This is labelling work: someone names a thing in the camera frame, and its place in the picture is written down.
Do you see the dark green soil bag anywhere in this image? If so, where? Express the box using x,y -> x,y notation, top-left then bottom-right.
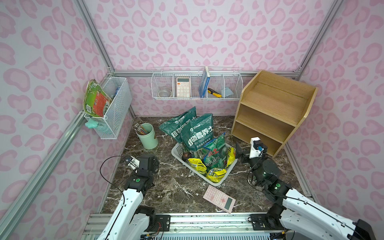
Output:
181,114 -> 214,155
159,107 -> 197,144

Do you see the yellow floral fertilizer packet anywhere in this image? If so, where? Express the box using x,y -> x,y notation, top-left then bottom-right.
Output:
206,147 -> 236,183

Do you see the bright green flower fertilizer bag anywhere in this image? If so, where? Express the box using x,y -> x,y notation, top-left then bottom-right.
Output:
203,133 -> 228,170

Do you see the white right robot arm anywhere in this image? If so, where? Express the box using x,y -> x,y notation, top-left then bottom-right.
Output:
235,138 -> 376,240

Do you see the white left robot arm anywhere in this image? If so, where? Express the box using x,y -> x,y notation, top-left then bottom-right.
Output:
98,154 -> 159,240

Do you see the wooden shelf unit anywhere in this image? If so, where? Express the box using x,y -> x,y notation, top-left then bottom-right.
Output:
231,71 -> 318,157

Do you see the white plastic basket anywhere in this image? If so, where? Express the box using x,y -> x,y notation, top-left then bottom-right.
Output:
172,143 -> 238,187

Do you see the green pencil cup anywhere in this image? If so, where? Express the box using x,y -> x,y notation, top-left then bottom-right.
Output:
134,123 -> 159,150

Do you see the pink calculator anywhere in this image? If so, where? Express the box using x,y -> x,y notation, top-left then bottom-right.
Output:
203,185 -> 236,214

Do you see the mint green star hook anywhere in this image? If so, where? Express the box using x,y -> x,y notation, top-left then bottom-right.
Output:
85,118 -> 98,129

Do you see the clear glass bowl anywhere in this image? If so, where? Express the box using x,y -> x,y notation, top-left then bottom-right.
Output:
158,88 -> 173,98

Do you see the white orange calculator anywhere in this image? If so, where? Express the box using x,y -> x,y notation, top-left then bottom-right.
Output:
176,77 -> 191,98

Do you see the green red seed packet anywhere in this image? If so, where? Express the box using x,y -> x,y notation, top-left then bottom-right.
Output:
83,80 -> 113,118

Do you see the light blue cup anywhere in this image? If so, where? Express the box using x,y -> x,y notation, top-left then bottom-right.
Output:
223,87 -> 234,98

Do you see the yellow utility knife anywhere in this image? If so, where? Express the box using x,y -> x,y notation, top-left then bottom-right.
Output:
207,88 -> 222,98

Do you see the blue book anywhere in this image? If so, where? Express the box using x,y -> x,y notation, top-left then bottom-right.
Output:
199,66 -> 211,98

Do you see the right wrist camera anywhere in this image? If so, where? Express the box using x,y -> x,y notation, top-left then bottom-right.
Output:
249,137 -> 268,159

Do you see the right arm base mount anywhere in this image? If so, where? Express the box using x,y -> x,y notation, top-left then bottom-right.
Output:
248,213 -> 284,231

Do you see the white mesh wall basket left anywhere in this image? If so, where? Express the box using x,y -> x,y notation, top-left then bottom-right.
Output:
84,77 -> 133,140

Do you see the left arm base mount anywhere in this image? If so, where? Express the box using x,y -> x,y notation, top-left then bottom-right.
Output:
131,206 -> 171,232

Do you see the white wire wall basket back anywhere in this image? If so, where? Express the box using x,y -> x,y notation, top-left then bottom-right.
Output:
151,67 -> 244,101

